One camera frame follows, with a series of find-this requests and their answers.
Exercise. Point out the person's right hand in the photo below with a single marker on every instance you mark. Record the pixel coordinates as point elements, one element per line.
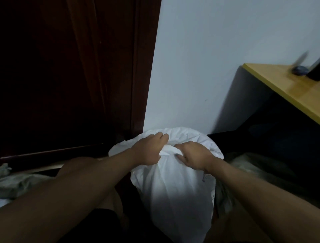
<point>197,155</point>

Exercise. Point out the person's left hand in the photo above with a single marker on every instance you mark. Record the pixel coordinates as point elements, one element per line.
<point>147,151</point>

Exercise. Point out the white bag with red print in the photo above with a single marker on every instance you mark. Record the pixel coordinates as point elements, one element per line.
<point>177,195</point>

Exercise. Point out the grey woven sack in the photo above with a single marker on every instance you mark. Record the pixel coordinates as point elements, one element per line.
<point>252,167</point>

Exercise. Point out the green woven sack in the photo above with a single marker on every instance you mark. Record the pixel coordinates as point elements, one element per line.
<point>22,182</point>

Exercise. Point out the person's left forearm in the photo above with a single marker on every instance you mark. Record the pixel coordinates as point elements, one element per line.
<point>60,200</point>

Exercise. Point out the person's right forearm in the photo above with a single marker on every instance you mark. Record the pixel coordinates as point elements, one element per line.
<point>270,202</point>

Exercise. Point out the person's left leg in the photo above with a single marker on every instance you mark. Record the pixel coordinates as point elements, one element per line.
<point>75,164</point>

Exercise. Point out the person's leg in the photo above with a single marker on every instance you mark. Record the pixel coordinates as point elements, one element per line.
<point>75,164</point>
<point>230,225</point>

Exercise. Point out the person's right leg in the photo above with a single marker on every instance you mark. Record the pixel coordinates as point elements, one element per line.
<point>230,225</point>

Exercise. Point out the black shorts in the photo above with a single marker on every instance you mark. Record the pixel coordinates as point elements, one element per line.
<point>105,225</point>

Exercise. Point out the dark brown wooden door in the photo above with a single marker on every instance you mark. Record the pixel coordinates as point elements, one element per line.
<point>145,62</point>

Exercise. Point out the yellow wooden desk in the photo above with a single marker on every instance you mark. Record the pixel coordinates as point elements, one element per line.
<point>292,85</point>

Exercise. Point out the small dark round case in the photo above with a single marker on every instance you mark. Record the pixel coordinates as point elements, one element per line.
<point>299,70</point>

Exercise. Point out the black cylindrical bottle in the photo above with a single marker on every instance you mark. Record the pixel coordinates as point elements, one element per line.
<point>315,72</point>

